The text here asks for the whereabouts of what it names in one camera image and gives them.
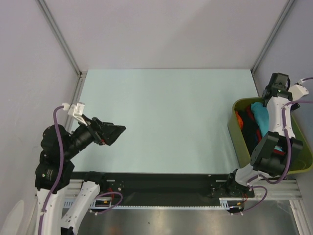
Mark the right aluminium frame post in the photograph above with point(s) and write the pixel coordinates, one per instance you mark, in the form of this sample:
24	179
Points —
273	34

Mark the left aluminium frame post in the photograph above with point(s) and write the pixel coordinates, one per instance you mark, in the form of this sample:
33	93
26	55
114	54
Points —
46	12

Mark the aluminium front rail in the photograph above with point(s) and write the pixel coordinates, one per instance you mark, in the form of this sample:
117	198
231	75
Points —
286	190

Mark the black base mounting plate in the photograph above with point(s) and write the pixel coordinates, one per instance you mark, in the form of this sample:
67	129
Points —
148	189

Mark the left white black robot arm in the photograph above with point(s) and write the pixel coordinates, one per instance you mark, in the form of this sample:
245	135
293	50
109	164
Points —
55	169

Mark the orange t shirt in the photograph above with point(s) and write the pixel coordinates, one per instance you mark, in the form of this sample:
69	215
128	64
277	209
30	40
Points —
239	120

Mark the black t shirt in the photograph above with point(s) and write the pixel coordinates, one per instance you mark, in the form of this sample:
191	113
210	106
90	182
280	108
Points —
249	131

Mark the turquoise t shirt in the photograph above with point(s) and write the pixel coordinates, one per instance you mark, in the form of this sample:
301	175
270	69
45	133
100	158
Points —
261	116

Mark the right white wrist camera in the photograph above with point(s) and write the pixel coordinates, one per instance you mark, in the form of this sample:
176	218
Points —
298	91

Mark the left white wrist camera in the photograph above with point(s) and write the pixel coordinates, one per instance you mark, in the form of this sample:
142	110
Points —
74	110

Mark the white slotted cable duct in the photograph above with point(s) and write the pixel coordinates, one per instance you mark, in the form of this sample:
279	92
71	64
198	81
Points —
222	205

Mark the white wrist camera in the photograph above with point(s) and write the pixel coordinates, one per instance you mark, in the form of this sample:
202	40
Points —
298	91
74	110

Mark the olive green plastic bin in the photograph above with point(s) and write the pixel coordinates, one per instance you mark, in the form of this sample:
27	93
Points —
303	163

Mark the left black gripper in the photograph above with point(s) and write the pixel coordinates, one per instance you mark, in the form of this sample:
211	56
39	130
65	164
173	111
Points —
103	131

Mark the aluminium frame post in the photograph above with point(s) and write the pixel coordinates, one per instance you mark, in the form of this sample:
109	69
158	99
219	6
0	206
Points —
46	12
273	34

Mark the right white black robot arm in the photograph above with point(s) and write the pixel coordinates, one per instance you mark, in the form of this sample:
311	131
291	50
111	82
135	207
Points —
271	158

